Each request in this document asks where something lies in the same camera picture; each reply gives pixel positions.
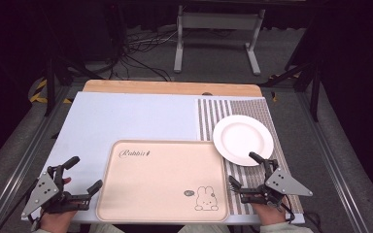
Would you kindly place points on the person's left hand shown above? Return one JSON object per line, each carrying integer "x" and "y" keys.
{"x": 55, "y": 221}

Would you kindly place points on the pale blue table mat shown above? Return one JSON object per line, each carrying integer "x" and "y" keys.
{"x": 126, "y": 116}

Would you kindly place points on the striped woven placemat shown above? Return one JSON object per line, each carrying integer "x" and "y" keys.
{"x": 255, "y": 106}

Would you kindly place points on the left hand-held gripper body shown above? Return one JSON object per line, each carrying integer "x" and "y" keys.
{"x": 42, "y": 191}

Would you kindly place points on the yellow black hazard tape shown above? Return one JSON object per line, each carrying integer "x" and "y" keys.
{"x": 40, "y": 93}

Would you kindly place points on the beige tray with rabbit print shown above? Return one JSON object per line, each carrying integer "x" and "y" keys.
{"x": 155, "y": 181}

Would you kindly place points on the white metal stand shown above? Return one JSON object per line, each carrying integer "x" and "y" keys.
{"x": 218, "y": 21}

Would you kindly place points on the person's right hand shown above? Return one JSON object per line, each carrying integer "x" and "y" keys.
{"x": 270, "y": 214}

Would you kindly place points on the black metal stand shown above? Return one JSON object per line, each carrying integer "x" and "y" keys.
{"x": 314, "y": 84}
{"x": 50, "y": 84}

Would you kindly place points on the white round plate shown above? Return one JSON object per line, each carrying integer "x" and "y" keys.
{"x": 239, "y": 137}

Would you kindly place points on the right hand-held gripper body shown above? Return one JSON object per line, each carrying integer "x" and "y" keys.
{"x": 285, "y": 184}

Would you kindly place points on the aluminium floor rail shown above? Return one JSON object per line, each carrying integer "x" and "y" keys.
{"x": 22, "y": 161}
{"x": 333, "y": 161}

